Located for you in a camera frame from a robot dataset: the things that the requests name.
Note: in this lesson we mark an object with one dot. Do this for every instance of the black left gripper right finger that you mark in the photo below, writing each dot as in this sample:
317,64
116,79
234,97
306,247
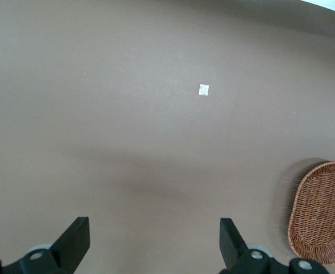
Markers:
235,251

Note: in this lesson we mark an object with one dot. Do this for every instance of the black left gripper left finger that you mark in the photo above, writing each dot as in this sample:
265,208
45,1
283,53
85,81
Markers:
67,245

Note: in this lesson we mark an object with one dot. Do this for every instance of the oval brown wicker basket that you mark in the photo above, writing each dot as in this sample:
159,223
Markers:
324,214

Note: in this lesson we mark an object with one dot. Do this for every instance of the brown paper table cover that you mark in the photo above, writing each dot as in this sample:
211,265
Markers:
127,128

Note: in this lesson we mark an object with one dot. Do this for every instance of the small white paper packet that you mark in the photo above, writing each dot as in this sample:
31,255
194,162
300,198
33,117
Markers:
203,90

